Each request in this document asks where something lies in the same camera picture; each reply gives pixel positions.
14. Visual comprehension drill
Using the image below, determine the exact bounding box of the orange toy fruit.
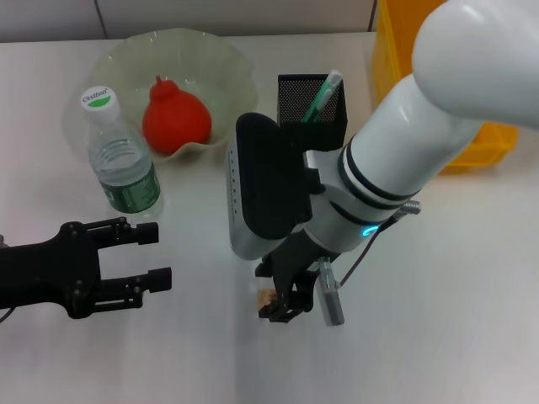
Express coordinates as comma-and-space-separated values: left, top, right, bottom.
141, 75, 212, 155

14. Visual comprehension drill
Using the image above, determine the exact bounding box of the grey pen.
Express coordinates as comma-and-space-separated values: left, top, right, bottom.
318, 257, 345, 327

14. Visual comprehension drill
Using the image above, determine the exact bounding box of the black mesh pen holder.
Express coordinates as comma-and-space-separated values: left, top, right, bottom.
277, 74, 349, 153

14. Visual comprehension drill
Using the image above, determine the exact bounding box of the mint green pen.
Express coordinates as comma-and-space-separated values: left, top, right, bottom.
302, 70, 343, 124

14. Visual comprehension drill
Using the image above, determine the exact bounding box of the pale green glass fruit plate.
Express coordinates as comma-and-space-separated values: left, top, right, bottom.
62, 28, 259, 164

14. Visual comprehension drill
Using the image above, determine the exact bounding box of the yellow plastic bin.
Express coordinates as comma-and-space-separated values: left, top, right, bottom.
372, 0, 520, 176

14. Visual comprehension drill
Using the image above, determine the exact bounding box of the clear green-label water bottle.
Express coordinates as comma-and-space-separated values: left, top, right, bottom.
79, 85, 164, 219

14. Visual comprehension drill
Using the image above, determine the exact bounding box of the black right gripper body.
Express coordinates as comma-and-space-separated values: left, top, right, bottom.
253, 229, 339, 292

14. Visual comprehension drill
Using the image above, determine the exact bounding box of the right wrist camera housing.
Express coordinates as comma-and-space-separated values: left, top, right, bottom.
227, 112, 323, 260

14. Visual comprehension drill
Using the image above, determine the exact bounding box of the right wrist cable with connectors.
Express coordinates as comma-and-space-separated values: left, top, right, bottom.
339, 197, 423, 291

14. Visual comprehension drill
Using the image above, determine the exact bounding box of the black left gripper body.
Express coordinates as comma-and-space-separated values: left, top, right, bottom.
0, 221, 105, 320

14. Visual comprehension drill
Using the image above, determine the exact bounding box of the tan eraser block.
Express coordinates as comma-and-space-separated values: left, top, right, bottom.
257, 288, 279, 308

